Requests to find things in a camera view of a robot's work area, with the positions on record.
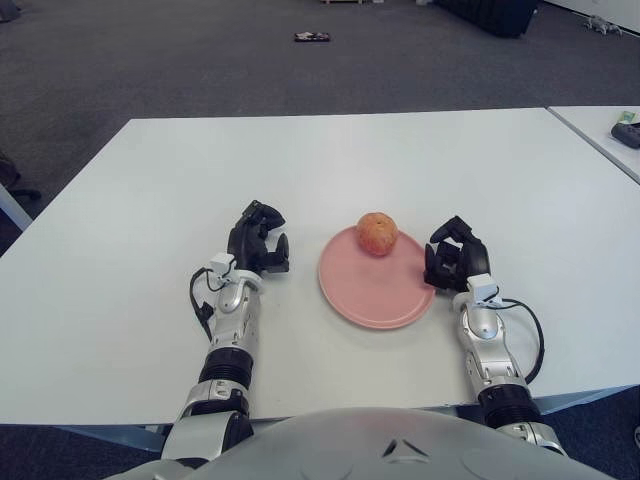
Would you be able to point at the black box on floor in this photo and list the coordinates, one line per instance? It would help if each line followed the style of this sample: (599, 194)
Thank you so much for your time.
(500, 15)

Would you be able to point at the grey toy figure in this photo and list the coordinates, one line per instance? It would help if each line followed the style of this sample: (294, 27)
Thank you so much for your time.
(600, 24)

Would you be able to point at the red yellow apple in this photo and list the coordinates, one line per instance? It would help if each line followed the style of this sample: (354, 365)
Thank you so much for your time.
(377, 235)

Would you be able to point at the dark chair base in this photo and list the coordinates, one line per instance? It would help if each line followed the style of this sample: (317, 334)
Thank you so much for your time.
(10, 175)

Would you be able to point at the pink round plate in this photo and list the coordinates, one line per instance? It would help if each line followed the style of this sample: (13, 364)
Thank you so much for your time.
(370, 295)

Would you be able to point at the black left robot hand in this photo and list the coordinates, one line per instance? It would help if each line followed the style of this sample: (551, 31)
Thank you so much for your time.
(247, 245)

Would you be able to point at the silver robot torso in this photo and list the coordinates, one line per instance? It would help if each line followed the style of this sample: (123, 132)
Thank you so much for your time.
(325, 445)

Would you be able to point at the dark grey handheld controller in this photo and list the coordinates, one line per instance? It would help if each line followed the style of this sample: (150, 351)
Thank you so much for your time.
(627, 134)

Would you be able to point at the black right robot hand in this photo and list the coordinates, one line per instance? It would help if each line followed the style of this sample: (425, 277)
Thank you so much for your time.
(475, 255)

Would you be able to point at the small dark floor object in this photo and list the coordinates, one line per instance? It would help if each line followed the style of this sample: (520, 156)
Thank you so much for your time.
(312, 37)

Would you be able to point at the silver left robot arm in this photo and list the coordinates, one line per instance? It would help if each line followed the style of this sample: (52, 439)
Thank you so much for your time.
(230, 320)

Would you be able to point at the small green packet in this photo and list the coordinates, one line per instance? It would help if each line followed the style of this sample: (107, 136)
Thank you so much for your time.
(630, 117)

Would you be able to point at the black caster wheel frame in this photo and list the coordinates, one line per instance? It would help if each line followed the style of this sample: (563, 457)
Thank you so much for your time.
(636, 436)

